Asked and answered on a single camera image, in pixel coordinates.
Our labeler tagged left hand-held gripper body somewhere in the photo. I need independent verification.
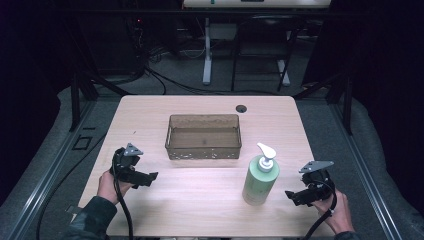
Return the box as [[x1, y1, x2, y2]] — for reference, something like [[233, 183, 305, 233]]
[[109, 142, 150, 185]]

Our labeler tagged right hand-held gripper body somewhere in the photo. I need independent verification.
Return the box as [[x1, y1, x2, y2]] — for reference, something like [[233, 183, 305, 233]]
[[298, 160, 336, 202]]

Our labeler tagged person's left hand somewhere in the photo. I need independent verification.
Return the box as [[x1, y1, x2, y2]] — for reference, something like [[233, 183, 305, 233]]
[[96, 169, 135, 206]]

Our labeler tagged person's right hand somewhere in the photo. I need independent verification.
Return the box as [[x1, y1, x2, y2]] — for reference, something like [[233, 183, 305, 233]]
[[311, 188, 355, 235]]

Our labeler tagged green pump bottle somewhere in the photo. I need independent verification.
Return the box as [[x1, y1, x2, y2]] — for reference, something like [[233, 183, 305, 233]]
[[241, 142, 281, 207]]

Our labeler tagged brown translucent plastic bin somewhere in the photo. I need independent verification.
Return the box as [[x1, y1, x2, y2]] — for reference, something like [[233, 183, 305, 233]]
[[164, 113, 243, 161]]

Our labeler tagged black metal stand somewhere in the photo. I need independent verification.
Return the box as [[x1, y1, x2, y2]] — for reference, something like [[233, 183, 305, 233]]
[[292, 70, 355, 136], [67, 64, 132, 133]]

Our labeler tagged dark equipment with red light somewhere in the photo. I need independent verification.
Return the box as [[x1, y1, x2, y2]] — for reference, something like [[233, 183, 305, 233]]
[[124, 14, 149, 73]]

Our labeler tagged white desk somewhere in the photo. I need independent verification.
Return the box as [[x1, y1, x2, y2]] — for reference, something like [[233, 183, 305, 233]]
[[182, 0, 332, 87]]

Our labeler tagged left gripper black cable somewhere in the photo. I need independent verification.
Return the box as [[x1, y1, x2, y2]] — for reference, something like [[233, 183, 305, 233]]
[[111, 156, 135, 240]]

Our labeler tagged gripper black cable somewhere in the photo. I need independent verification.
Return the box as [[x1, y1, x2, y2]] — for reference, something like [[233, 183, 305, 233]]
[[300, 179, 338, 240], [111, 156, 135, 240]]

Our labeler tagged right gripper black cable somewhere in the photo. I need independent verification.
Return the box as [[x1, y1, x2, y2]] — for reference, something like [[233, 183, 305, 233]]
[[300, 179, 338, 240]]

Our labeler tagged aluminium floor rail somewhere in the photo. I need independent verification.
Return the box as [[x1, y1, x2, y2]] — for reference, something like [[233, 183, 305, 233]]
[[5, 99, 98, 240], [328, 102, 405, 240]]

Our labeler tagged thin black floor cable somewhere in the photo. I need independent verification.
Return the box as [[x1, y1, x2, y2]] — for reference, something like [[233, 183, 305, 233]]
[[142, 64, 279, 98]]

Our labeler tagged black chair frame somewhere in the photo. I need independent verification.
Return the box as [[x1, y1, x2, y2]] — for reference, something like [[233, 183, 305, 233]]
[[230, 12, 299, 93]]

